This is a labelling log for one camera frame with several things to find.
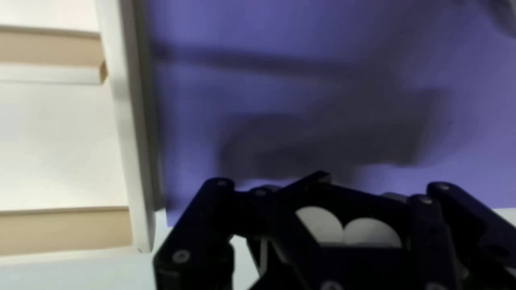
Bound white bottle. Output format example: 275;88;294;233
297;206;402;248

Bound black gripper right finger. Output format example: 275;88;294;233
321;180;516;290

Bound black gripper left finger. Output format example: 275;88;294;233
152;169;346;290

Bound purple mat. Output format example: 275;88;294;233
144;0;516;217

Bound wooden tray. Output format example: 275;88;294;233
0;0;157;256

